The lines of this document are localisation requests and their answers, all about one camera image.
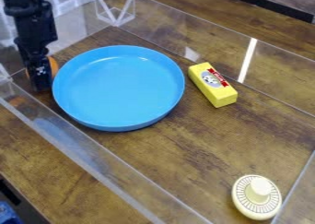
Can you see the cream round knob lid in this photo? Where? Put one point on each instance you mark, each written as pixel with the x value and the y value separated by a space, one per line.
pixel 257 197

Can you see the blue round tray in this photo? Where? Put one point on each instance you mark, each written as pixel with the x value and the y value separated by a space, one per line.
pixel 120 88

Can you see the orange ball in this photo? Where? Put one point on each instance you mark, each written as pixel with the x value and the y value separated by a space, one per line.
pixel 54 67

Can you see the yellow butter block toy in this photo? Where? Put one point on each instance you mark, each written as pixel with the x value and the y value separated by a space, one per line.
pixel 213 85

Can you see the clear acrylic enclosure wall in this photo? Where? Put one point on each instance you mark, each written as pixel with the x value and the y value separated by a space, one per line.
pixel 169 174

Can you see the blue object at corner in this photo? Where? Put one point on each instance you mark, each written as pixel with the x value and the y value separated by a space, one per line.
pixel 9 216

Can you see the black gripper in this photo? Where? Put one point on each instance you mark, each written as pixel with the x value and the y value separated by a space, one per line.
pixel 37 32

